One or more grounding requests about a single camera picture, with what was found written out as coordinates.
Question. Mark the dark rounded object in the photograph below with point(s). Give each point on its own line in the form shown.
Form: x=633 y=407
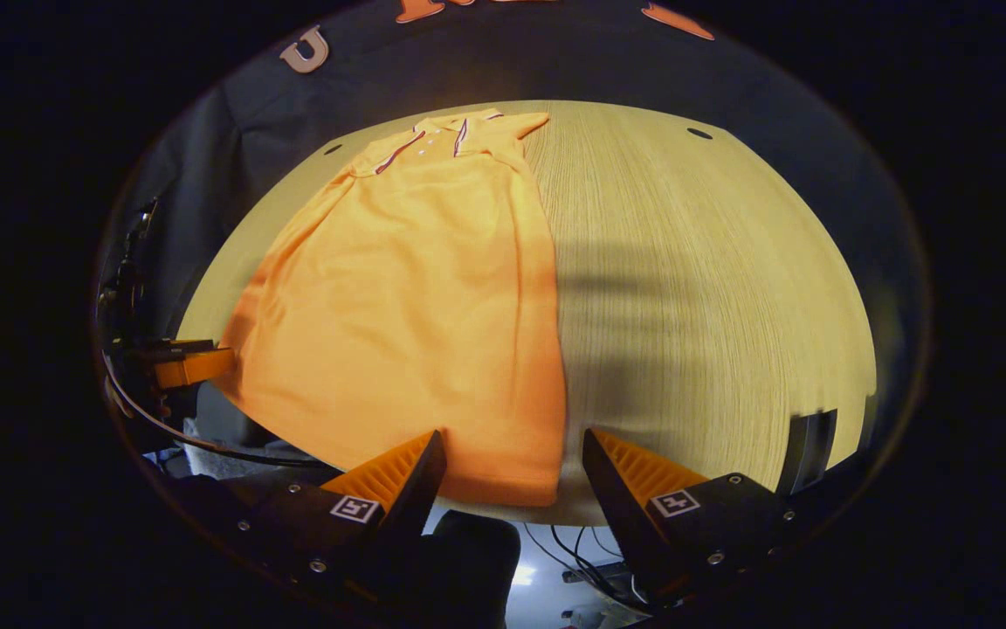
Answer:
x=468 y=568

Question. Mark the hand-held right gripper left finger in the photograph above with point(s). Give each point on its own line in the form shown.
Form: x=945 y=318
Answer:
x=411 y=489

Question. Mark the orange T-shirt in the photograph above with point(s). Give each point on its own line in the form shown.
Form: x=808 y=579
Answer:
x=416 y=314

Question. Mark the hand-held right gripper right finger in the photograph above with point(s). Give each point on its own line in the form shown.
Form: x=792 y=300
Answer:
x=612 y=498

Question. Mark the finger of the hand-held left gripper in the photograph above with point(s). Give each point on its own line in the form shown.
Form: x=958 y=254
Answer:
x=193 y=367

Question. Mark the black upright block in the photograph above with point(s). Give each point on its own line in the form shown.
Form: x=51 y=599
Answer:
x=809 y=450

